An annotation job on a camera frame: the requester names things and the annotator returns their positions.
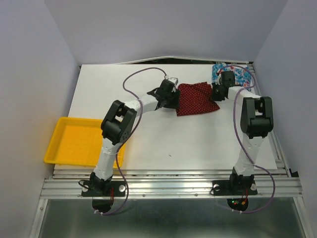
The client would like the red polka dot skirt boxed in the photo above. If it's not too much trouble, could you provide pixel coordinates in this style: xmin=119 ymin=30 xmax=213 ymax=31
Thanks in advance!
xmin=176 ymin=82 xmax=220 ymax=117

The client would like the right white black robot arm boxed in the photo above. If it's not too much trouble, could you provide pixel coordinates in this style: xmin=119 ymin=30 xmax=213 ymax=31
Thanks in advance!
xmin=211 ymin=71 xmax=273 ymax=196

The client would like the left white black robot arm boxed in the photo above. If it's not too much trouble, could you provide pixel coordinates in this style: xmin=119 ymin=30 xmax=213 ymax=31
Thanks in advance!
xmin=88 ymin=78 xmax=180 ymax=196

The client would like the blue floral folded skirt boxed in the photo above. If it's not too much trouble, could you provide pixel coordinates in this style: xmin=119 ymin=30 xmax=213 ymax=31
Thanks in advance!
xmin=210 ymin=63 xmax=252 ymax=91

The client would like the yellow plastic tray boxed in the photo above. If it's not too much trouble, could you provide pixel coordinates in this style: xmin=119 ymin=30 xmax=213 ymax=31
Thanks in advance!
xmin=44 ymin=117 xmax=126 ymax=169

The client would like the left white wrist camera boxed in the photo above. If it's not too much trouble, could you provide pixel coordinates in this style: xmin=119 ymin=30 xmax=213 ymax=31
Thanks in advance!
xmin=164 ymin=75 xmax=179 ymax=86

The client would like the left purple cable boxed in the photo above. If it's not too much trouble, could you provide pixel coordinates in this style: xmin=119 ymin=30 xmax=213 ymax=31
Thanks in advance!
xmin=93 ymin=67 xmax=171 ymax=216

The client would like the purple cable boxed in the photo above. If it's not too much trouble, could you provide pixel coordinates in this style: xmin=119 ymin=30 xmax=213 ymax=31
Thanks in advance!
xmin=93 ymin=67 xmax=171 ymax=216
xmin=215 ymin=64 xmax=276 ymax=214

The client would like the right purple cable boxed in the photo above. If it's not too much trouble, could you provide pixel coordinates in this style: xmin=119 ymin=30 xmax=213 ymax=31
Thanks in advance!
xmin=215 ymin=64 xmax=276 ymax=214

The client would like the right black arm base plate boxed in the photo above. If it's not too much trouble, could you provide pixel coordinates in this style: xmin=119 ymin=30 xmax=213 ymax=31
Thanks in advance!
xmin=211 ymin=180 xmax=258 ymax=196

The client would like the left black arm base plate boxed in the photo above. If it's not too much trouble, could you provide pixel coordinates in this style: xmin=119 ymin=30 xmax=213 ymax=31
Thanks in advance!
xmin=78 ymin=180 xmax=126 ymax=197

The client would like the aluminium frame rail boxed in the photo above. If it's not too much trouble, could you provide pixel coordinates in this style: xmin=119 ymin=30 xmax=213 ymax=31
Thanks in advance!
xmin=40 ymin=169 xmax=303 ymax=199

